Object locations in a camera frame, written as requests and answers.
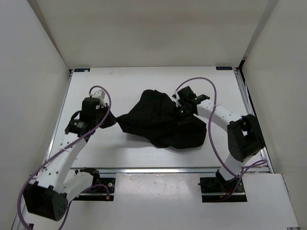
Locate black pleated skirt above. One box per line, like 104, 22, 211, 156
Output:
117, 90, 207, 150

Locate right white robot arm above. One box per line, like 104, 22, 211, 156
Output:
177, 93, 265, 192

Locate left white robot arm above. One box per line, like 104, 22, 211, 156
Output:
23, 96, 116, 221

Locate left blue corner label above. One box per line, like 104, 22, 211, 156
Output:
74, 68, 91, 72

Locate blue corner label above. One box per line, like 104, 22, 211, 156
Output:
216, 66, 233, 70
74, 68, 91, 72

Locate right blue corner label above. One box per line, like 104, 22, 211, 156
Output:
216, 66, 233, 70

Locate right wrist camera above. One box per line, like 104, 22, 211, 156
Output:
177, 86, 197, 105

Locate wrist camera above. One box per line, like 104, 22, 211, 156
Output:
92, 90, 106, 105
177, 86, 197, 105

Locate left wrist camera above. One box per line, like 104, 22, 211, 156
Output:
92, 90, 106, 105

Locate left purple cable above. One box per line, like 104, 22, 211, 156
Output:
18, 85, 112, 230

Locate purple cable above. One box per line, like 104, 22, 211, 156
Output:
18, 85, 112, 230
175, 77, 268, 199

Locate front aluminium rail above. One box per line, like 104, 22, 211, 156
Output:
71, 167, 221, 175

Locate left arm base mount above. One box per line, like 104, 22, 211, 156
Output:
73, 174, 116, 202

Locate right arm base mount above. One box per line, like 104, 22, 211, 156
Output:
198, 172, 248, 203

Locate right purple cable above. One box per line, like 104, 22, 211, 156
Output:
175, 77, 268, 199

